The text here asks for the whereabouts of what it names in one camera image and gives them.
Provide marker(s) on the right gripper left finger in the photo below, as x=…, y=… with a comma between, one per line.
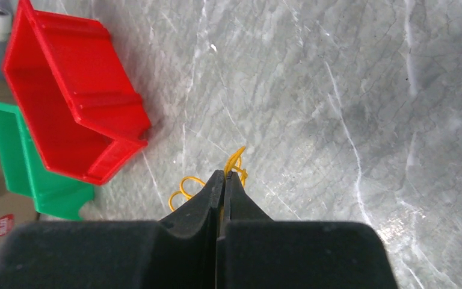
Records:
x=176, y=252

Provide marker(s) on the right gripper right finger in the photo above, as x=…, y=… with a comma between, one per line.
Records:
x=255, y=251

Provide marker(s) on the large red plastic bin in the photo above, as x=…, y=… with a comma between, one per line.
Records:
x=82, y=111

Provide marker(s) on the green plastic bin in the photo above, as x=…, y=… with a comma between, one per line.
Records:
x=25, y=174

